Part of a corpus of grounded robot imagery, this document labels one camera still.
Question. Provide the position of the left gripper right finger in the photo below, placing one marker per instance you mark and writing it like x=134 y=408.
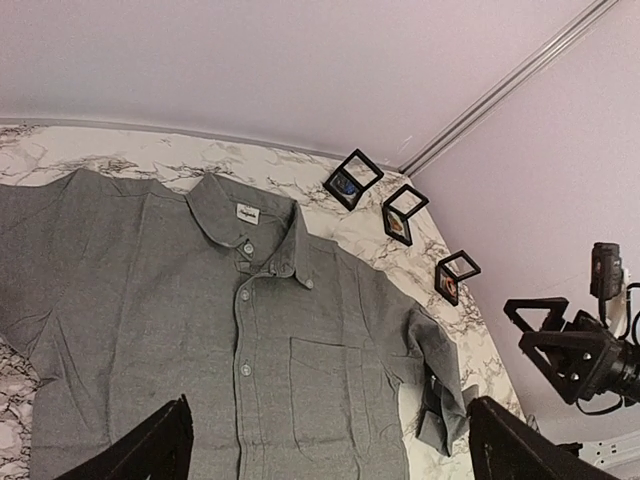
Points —
x=504 y=447

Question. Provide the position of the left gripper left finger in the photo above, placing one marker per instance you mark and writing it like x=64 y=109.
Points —
x=160 y=447

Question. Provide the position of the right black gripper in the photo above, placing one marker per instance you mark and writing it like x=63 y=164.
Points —
x=582 y=361

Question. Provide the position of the grey button-up shirt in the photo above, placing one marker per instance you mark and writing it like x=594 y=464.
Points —
x=123 y=294

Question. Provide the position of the orange portrait brooch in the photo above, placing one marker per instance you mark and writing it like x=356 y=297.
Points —
x=448 y=286

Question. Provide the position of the teal and gold brooch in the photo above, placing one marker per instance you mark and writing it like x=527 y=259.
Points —
x=395 y=223

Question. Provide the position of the blue night scene brooch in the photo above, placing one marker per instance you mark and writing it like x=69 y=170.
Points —
x=345 y=186

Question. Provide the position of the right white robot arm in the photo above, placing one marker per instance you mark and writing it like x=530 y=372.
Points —
x=608 y=403

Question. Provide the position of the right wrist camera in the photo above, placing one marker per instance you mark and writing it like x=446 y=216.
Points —
x=607 y=272

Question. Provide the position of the black display frame front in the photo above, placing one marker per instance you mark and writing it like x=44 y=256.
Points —
x=448 y=266

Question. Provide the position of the black display frame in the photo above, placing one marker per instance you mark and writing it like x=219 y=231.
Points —
x=448 y=266
x=391 y=204
x=361 y=170

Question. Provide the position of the black display frame middle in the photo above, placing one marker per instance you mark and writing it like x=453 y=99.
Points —
x=391 y=204

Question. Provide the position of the black display frame back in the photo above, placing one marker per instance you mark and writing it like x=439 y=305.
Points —
x=361 y=170

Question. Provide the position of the right aluminium frame post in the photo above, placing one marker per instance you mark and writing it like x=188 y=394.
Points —
x=571 y=33

